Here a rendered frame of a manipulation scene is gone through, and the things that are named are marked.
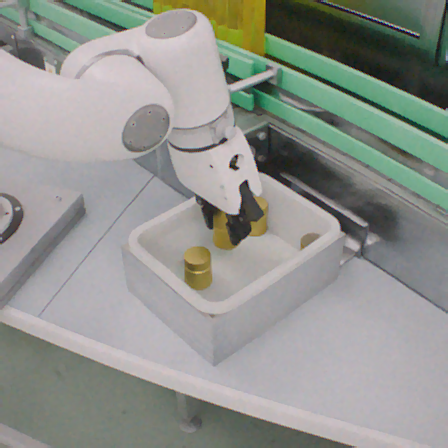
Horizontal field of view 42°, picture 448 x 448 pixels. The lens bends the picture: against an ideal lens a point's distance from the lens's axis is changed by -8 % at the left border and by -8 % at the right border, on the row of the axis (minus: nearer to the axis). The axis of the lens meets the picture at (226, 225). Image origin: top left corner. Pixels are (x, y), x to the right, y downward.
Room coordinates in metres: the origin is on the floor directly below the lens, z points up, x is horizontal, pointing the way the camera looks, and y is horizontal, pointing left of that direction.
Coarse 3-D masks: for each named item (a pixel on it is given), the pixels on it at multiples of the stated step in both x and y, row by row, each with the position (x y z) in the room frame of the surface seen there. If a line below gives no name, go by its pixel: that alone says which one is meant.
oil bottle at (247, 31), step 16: (224, 0) 0.88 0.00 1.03; (240, 0) 0.86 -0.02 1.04; (256, 0) 0.88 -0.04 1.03; (224, 16) 0.88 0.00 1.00; (240, 16) 0.86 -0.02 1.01; (256, 16) 0.88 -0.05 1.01; (224, 32) 0.88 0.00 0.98; (240, 32) 0.86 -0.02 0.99; (256, 32) 0.88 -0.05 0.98; (256, 48) 0.88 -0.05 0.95
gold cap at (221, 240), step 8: (216, 208) 0.60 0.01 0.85; (216, 216) 0.59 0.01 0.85; (224, 216) 0.59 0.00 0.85; (216, 224) 0.58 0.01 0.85; (224, 224) 0.58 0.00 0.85; (216, 232) 0.58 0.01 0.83; (224, 232) 0.58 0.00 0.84; (216, 240) 0.58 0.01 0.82; (224, 240) 0.58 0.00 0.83; (224, 248) 0.58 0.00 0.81; (232, 248) 0.58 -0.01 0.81
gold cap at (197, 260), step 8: (192, 248) 0.58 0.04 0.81; (200, 248) 0.58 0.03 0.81; (184, 256) 0.56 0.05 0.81; (192, 256) 0.56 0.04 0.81; (200, 256) 0.56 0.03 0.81; (208, 256) 0.56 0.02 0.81; (184, 264) 0.56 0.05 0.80; (192, 264) 0.55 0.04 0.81; (200, 264) 0.55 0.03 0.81; (208, 264) 0.56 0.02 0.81; (184, 272) 0.56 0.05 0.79; (192, 272) 0.55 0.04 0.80; (200, 272) 0.55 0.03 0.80; (208, 272) 0.56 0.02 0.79; (184, 280) 0.56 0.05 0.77; (192, 280) 0.55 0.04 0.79; (200, 280) 0.55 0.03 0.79; (208, 280) 0.56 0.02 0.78; (192, 288) 0.55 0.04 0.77; (200, 288) 0.55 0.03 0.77
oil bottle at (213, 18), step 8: (200, 0) 0.93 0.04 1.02; (208, 0) 0.91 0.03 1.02; (216, 0) 0.91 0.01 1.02; (200, 8) 0.93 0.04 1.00; (208, 8) 0.91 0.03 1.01; (216, 8) 0.91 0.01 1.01; (208, 16) 0.91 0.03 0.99; (216, 16) 0.91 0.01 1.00; (216, 24) 0.91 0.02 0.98; (216, 32) 0.91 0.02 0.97
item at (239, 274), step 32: (288, 192) 0.66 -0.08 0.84; (160, 224) 0.60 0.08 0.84; (192, 224) 0.63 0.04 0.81; (288, 224) 0.64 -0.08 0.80; (320, 224) 0.61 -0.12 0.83; (160, 256) 0.59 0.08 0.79; (224, 256) 0.61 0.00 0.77; (256, 256) 0.61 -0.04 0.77; (288, 256) 0.61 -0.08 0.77; (224, 288) 0.55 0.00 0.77; (256, 288) 0.48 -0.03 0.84
